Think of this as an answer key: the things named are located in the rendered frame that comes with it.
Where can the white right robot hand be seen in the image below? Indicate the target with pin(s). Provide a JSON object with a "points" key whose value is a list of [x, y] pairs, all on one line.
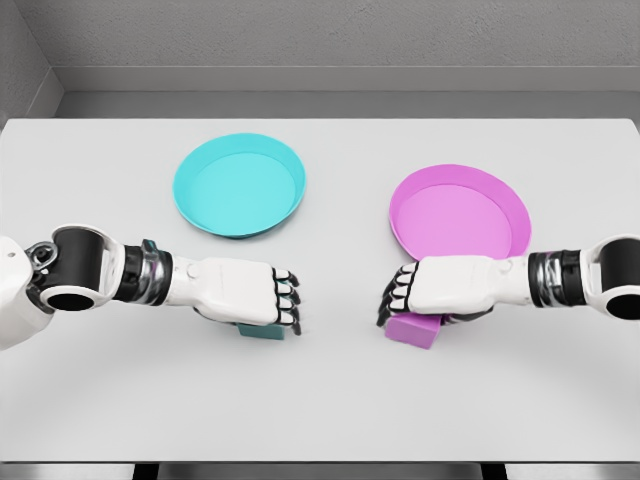
{"points": [[445, 285]]}

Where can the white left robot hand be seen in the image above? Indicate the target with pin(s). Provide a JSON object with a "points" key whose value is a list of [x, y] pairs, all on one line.
{"points": [[240, 287]]}

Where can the teal block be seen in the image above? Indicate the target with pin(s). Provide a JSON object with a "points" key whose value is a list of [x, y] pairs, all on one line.
{"points": [[260, 331]]}

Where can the pink block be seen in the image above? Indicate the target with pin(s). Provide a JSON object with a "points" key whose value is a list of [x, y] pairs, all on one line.
{"points": [[412, 331]]}

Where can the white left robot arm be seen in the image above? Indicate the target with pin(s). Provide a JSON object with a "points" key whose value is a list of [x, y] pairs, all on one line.
{"points": [[100, 280]]}

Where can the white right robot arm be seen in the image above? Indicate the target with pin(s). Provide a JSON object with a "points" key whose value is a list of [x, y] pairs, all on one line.
{"points": [[575, 280]]}

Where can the pink round plate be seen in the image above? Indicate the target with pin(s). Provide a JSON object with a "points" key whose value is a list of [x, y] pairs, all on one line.
{"points": [[457, 210]]}

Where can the cyan round plate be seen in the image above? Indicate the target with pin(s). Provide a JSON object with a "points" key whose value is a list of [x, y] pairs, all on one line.
{"points": [[239, 185]]}

